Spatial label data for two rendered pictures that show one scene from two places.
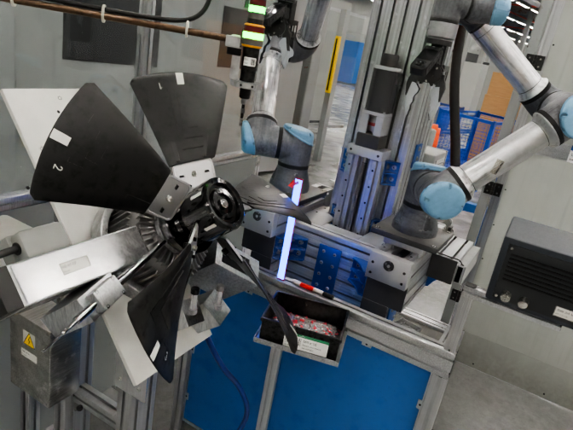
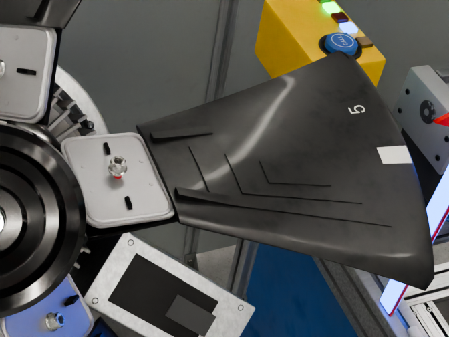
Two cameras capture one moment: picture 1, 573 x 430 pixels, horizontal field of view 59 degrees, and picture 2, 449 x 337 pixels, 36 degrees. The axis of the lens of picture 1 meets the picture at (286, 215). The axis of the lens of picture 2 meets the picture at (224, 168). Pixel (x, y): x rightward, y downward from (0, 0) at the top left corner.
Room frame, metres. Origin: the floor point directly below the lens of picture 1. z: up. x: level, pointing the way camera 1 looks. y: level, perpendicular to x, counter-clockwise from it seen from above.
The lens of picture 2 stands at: (0.86, -0.12, 1.55)
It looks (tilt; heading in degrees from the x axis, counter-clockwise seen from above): 44 degrees down; 34
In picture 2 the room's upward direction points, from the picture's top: 11 degrees clockwise
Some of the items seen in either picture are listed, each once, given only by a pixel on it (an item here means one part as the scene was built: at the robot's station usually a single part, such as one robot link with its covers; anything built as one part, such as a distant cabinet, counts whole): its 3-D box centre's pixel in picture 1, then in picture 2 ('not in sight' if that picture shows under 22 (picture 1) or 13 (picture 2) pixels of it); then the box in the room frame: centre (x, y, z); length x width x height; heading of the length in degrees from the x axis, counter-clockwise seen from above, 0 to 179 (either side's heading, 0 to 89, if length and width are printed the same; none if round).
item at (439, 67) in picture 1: (434, 62); not in sight; (1.48, -0.32, 1.57); 0.09 x 0.08 x 0.12; 154
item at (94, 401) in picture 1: (102, 407); not in sight; (1.08, 0.39, 0.56); 0.19 x 0.04 x 0.04; 64
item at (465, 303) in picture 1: (460, 317); not in sight; (1.20, -0.50, 0.96); 0.03 x 0.03 x 0.20; 64
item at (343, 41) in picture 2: not in sight; (341, 45); (1.54, 0.20, 1.08); 0.04 x 0.04 x 0.02
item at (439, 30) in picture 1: (440, 31); not in sight; (1.47, -0.32, 1.65); 0.08 x 0.08 x 0.05
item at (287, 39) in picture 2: not in sight; (315, 59); (1.56, 0.24, 1.02); 0.16 x 0.10 x 0.11; 64
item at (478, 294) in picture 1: (510, 305); not in sight; (1.15, -0.59, 1.04); 0.24 x 0.03 x 0.03; 64
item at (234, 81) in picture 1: (244, 62); not in sight; (1.11, 0.14, 1.50); 0.09 x 0.07 x 0.10; 99
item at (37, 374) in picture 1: (45, 351); not in sight; (1.05, 0.54, 0.73); 0.15 x 0.09 x 0.22; 64
